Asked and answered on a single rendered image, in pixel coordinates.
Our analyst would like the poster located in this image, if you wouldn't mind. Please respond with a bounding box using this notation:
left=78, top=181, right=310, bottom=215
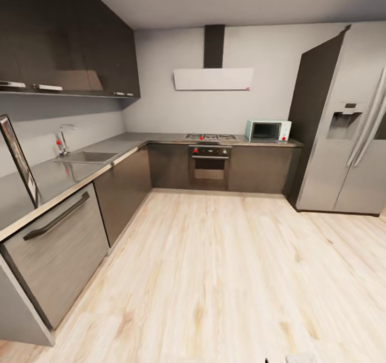
left=0, top=114, right=38, bottom=209

